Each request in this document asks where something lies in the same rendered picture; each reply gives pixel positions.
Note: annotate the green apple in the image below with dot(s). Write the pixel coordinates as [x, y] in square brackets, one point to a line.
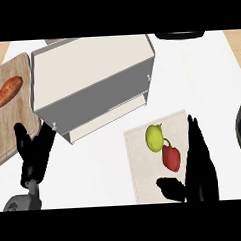
[154, 138]

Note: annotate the orange sweet potato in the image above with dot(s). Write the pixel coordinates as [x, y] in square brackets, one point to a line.
[7, 92]

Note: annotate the grey white tiered shelf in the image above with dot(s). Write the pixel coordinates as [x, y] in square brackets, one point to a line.
[90, 81]

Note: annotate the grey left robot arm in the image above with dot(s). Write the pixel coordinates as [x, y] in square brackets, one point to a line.
[24, 199]

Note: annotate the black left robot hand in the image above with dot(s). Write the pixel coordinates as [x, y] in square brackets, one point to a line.
[33, 153]

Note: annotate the red bell pepper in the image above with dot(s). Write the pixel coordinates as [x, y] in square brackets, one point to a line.
[171, 157]

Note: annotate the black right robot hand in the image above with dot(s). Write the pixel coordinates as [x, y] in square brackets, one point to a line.
[199, 168]

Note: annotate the beige placemat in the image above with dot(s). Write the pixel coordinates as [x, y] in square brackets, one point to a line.
[156, 174]

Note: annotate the wooden cutting board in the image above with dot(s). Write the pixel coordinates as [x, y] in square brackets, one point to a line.
[10, 108]

